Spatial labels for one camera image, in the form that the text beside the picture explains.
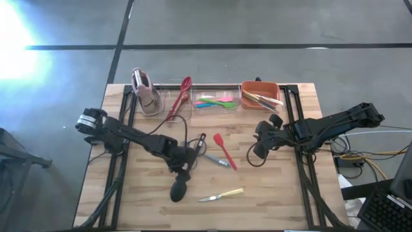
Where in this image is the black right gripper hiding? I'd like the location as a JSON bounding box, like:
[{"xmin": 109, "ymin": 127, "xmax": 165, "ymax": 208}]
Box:
[{"xmin": 252, "ymin": 113, "xmax": 295, "ymax": 160}]

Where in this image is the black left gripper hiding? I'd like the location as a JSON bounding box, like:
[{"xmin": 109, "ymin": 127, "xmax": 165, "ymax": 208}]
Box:
[{"xmin": 165, "ymin": 144, "xmax": 198, "ymax": 182}]

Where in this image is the black silicone spoon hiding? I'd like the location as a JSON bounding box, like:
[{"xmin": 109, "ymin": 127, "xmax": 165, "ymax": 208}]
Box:
[{"xmin": 169, "ymin": 132, "xmax": 207, "ymax": 204}]

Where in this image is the green small silicone spatula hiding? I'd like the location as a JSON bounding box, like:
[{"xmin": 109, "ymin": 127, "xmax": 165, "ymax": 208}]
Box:
[{"xmin": 198, "ymin": 97, "xmax": 238, "ymax": 110}]

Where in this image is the pink small silicone spatula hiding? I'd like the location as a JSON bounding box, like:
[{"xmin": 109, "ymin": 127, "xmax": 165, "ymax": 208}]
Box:
[{"xmin": 194, "ymin": 95, "xmax": 234, "ymax": 106}]

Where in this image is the red slotted silicone spoon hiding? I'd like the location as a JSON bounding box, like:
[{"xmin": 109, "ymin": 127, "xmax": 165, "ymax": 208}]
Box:
[{"xmin": 165, "ymin": 75, "xmax": 193, "ymax": 122}]

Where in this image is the grey silicone spoon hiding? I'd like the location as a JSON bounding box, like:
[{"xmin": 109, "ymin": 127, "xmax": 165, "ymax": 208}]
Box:
[{"xmin": 180, "ymin": 140, "xmax": 232, "ymax": 168}]

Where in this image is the red small silicone spatula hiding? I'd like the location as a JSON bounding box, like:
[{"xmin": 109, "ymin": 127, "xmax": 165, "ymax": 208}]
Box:
[{"xmin": 212, "ymin": 133, "xmax": 238, "ymax": 171}]

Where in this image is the orange plastic bin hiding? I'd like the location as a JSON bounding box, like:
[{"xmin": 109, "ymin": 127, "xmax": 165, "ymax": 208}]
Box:
[{"xmin": 240, "ymin": 80, "xmax": 282, "ymax": 111}]

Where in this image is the clear plastic bin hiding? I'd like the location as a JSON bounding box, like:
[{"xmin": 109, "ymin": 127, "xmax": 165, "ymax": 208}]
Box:
[
  {"xmin": 159, "ymin": 84, "xmax": 194, "ymax": 125},
  {"xmin": 192, "ymin": 85, "xmax": 242, "ymax": 116}
]

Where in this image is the black power box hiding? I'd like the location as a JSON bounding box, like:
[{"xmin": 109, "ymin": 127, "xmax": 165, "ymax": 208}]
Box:
[{"xmin": 334, "ymin": 156, "xmax": 364, "ymax": 169}]

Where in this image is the white bag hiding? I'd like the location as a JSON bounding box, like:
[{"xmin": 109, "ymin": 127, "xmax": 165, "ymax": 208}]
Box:
[{"xmin": 337, "ymin": 173, "xmax": 366, "ymax": 223}]

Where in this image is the black keyboard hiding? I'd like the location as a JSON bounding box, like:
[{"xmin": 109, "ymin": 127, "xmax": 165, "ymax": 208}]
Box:
[{"xmin": 357, "ymin": 186, "xmax": 412, "ymax": 232}]

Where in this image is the computer monitor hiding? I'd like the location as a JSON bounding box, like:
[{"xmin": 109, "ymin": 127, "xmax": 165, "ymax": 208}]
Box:
[{"xmin": 389, "ymin": 141, "xmax": 412, "ymax": 202}]

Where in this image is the black stand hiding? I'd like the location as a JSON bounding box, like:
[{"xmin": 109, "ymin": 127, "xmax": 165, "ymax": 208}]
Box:
[{"xmin": 0, "ymin": 127, "xmax": 53, "ymax": 232}]

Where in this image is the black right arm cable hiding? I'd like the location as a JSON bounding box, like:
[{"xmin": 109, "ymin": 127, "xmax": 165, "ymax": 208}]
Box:
[{"xmin": 245, "ymin": 141, "xmax": 268, "ymax": 168}]

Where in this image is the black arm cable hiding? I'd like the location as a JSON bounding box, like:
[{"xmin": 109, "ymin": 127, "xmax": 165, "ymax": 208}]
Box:
[
  {"xmin": 141, "ymin": 114, "xmax": 191, "ymax": 149},
  {"xmin": 245, "ymin": 141, "xmax": 268, "ymax": 168}
]

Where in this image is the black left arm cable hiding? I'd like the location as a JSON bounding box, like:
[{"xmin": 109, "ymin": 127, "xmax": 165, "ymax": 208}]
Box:
[{"xmin": 141, "ymin": 114, "xmax": 191, "ymax": 149}]

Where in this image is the black aluminium rig frame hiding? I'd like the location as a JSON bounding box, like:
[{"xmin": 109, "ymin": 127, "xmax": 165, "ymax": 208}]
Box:
[{"xmin": 72, "ymin": 82, "xmax": 355, "ymax": 231}]

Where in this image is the white cable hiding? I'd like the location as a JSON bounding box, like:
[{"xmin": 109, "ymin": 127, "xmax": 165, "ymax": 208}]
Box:
[{"xmin": 341, "ymin": 130, "xmax": 412, "ymax": 139}]

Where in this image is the yellow cable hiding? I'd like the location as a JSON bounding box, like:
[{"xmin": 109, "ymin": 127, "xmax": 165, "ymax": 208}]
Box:
[{"xmin": 339, "ymin": 150, "xmax": 409, "ymax": 181}]

